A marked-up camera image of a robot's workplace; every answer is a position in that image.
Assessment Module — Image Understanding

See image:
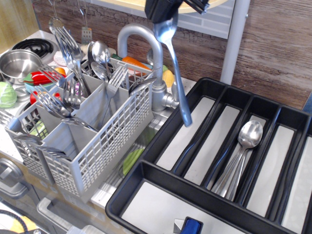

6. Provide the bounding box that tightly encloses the hanging small spatula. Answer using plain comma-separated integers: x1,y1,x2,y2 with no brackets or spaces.
77,0,92,45

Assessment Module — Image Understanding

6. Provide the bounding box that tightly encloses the big steel spoon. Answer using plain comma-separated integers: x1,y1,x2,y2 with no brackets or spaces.
153,11,193,127

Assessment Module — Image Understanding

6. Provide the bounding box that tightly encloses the steel pot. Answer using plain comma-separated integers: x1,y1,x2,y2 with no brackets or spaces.
0,49,42,85

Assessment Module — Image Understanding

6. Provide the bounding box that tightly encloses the steel spoon basket rim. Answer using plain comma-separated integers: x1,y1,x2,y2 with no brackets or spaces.
129,77,157,96

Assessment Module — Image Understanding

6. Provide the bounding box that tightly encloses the black stove coil burner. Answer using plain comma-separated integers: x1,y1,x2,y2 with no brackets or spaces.
12,39,54,58

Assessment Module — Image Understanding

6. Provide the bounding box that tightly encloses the silver faucet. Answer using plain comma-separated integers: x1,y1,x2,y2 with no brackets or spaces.
117,23,179,111

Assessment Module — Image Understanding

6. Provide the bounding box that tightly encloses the red toy pepper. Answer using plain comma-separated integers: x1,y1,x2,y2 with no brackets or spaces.
23,71,52,86

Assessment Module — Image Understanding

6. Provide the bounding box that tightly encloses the spoons stack in tray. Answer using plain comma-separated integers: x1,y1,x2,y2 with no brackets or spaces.
211,120,263,201

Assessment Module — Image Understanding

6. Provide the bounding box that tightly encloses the hanging steel strainer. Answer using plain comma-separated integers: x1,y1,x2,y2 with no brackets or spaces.
49,0,64,35

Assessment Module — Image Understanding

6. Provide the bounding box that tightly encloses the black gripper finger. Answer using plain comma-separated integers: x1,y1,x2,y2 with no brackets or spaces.
144,0,183,23
184,0,210,14

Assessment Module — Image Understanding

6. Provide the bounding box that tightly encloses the round steel spoon upright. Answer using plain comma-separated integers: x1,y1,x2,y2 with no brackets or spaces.
92,40,111,74

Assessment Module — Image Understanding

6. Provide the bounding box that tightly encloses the tall steel forks bundle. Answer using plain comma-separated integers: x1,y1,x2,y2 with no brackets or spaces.
55,27,91,98

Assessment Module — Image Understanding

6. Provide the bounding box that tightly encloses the small steel spoon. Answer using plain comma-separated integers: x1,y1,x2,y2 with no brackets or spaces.
91,62,109,82

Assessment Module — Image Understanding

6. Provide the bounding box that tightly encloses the steel fork right compartment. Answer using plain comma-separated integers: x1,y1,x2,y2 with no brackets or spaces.
97,66,128,130

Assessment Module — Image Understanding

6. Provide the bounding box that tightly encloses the yellow toy corn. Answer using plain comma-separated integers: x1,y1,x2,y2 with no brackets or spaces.
162,70,175,88

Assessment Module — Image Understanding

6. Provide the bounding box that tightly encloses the green toy plate in sink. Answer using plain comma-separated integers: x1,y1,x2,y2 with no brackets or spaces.
121,148,145,176

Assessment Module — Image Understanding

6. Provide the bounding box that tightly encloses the orange toy carrot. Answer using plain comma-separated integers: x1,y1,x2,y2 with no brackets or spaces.
122,56,151,71

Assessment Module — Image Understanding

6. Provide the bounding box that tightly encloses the black cutlery tray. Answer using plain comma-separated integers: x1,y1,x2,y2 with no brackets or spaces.
105,78,312,234

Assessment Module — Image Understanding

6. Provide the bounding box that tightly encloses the green toy cabbage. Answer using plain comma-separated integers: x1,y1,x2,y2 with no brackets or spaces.
0,81,17,108

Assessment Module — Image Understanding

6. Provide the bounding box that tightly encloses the grey plastic cutlery basket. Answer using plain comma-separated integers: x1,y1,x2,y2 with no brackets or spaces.
4,58,155,204

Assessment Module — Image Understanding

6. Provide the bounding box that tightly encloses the blue clip object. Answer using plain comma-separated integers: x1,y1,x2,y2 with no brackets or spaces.
173,216,203,234

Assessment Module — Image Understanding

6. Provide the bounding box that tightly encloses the steel forks front left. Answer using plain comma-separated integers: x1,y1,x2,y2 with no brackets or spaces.
31,85,71,118

